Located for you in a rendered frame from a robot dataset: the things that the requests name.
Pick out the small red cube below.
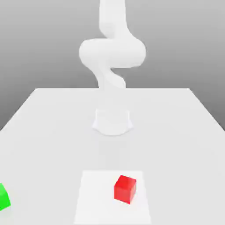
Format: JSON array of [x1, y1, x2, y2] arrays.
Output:
[[113, 174, 137, 205]]

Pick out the small green cube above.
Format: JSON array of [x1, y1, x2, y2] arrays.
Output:
[[0, 182, 11, 211]]

